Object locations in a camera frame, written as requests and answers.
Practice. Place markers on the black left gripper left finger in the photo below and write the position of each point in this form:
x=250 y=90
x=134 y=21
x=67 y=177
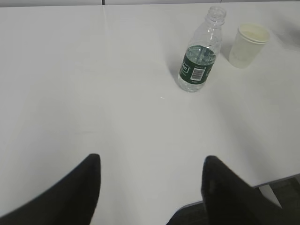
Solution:
x=71 y=201

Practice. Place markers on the white paper cup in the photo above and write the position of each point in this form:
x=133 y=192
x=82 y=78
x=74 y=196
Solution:
x=249 y=41

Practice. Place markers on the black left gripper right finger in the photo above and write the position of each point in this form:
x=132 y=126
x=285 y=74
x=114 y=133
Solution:
x=229 y=200

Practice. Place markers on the clear green-label water bottle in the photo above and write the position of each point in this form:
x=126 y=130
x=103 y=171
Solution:
x=202 y=51

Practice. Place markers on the white table leg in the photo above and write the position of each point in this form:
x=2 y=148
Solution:
x=284 y=193

